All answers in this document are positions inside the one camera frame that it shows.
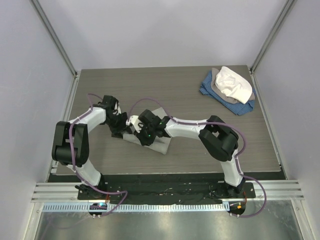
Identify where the beige grey cloth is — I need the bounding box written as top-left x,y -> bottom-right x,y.
210,67 -> 256,104

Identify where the left aluminium frame post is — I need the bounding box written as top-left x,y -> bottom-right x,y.
29,0 -> 78,78

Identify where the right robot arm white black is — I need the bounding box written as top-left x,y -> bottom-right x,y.
127,109 -> 245,198

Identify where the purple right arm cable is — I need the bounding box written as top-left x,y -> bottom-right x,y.
128,97 -> 268,218

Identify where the aluminium frame post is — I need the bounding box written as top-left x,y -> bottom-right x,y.
29,0 -> 78,78
249,0 -> 297,74

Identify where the right aluminium frame post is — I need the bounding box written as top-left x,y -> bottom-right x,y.
249,0 -> 297,74

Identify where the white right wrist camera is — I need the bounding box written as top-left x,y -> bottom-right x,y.
126,115 -> 144,133

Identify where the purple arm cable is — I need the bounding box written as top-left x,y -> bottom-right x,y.
128,97 -> 268,218
69,93 -> 129,218

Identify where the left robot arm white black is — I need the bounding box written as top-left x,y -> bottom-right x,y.
51,95 -> 131,200

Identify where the white cloth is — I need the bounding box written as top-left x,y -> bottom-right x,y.
214,66 -> 253,104

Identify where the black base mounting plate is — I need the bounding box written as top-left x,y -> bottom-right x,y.
76,173 -> 256,205

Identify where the blue checked cloth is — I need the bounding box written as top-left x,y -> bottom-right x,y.
199,70 -> 255,116

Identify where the grey cloth napkin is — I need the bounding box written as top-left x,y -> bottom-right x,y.
123,107 -> 171,155

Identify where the front aluminium frame rail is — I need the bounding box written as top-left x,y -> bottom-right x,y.
31,180 -> 305,203

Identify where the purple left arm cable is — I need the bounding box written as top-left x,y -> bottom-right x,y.
69,93 -> 129,218

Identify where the white slotted cable duct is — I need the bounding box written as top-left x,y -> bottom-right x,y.
42,202 -> 230,213

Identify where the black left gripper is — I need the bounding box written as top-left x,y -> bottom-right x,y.
104,112 -> 132,139

